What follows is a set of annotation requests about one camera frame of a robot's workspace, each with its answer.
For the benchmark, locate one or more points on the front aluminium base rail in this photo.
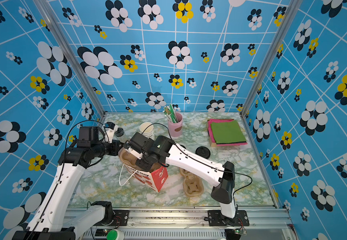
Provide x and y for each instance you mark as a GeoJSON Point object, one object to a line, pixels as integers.
{"type": "Point", "coordinates": [188, 223]}

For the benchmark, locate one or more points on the green push button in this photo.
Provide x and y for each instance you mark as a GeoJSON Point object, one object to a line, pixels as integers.
{"type": "Point", "coordinates": [115, 234]}

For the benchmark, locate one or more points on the pink straw holder cup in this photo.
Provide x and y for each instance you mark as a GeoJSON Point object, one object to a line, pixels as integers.
{"type": "Point", "coordinates": [175, 129]}

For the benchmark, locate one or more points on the aluminium frame post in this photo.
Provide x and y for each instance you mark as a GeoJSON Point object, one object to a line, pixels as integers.
{"type": "Point", "coordinates": [59, 35]}
{"type": "Point", "coordinates": [269, 57]}

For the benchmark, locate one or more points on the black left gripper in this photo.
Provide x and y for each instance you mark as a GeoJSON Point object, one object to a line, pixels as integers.
{"type": "Point", "coordinates": [116, 147]}

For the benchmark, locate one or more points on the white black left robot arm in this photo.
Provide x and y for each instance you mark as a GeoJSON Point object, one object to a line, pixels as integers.
{"type": "Point", "coordinates": [47, 224]}

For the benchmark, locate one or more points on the right aluminium frame post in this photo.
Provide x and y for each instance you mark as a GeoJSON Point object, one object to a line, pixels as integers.
{"type": "Point", "coordinates": [269, 57]}

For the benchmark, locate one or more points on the clear jar black lid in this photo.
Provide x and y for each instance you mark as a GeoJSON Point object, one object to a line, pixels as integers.
{"type": "Point", "coordinates": [119, 133]}

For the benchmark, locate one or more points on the left aluminium frame post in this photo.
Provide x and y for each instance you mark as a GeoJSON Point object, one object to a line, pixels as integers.
{"type": "Point", "coordinates": [59, 35]}

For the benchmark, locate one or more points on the green wrapped straws bundle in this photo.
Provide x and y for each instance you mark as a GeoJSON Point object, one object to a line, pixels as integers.
{"type": "Point", "coordinates": [170, 114]}

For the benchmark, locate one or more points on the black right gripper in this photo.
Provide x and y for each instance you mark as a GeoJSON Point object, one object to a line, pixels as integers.
{"type": "Point", "coordinates": [147, 167]}

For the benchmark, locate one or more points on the brown pulp cup carrier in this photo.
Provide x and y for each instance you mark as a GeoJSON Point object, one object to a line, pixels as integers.
{"type": "Point", "coordinates": [192, 184]}

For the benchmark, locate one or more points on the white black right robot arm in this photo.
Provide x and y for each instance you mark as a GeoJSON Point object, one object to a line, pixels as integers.
{"type": "Point", "coordinates": [167, 152]}

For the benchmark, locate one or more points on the stack of white paper cups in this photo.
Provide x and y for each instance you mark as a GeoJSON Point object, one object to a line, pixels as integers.
{"type": "Point", "coordinates": [147, 130]}

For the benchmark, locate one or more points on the red white paper gift bag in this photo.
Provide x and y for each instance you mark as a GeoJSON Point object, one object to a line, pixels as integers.
{"type": "Point", "coordinates": [154, 178]}

